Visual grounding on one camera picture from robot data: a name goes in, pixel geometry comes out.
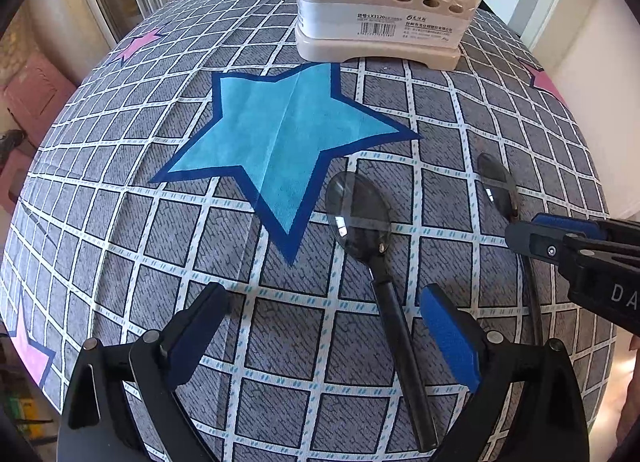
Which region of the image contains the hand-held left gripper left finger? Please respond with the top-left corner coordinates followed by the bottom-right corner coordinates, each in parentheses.
top-left (59, 282), bottom-right (232, 462)

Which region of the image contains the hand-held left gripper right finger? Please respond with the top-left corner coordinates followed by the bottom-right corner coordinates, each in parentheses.
top-left (419, 283), bottom-right (591, 462)

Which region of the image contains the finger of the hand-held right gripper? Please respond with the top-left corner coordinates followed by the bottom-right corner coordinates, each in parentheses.
top-left (505, 221), bottom-right (640, 335)
top-left (532, 213), bottom-right (640, 254)

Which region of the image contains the translucent grey plastic spoon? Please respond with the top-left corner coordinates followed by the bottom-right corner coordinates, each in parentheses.
top-left (477, 153), bottom-right (545, 345)
top-left (325, 169), bottom-right (442, 454)

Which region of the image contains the beige plastic utensil holder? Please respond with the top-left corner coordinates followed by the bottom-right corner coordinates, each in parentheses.
top-left (294, 0), bottom-right (498, 71)

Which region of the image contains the grey checked star tablecloth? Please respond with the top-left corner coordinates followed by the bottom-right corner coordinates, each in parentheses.
top-left (0, 0), bottom-right (618, 462)

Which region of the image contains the pink plastic stool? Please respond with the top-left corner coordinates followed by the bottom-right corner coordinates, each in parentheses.
top-left (2, 53), bottom-right (76, 143)

